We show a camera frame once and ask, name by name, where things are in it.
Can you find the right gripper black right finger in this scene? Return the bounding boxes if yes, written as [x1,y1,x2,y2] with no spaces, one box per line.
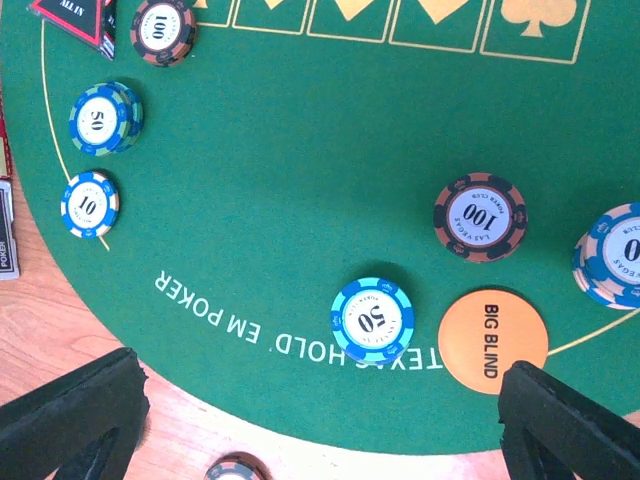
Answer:
[498,361,639,479]

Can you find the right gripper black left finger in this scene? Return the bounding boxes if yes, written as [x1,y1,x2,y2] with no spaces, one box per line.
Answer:
[1,348,149,479]

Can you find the blue peach chips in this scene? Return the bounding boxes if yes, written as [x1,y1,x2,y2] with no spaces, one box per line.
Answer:
[60,171,119,239]
[572,202,639,310]

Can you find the dark red poker chip stack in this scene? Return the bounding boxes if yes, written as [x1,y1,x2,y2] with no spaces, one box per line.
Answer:
[204,452,271,480]

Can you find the dark red chips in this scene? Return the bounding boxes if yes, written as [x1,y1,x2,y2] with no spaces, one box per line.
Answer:
[130,0,197,67]
[433,172,528,263]

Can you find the teal blue chips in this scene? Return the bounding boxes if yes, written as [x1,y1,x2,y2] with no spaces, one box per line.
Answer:
[330,277,415,365]

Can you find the blue chip stack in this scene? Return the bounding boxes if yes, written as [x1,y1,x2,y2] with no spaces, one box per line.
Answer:
[69,81,144,156]

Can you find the black red triangular dealer button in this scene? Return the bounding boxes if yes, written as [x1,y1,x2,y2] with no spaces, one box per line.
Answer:
[28,0,117,60]

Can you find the orange big blind button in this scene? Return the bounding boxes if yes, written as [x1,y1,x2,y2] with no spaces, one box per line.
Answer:
[438,289,549,395]

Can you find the round green poker mat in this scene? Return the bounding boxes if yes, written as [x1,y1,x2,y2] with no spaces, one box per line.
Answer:
[1,1,639,455]

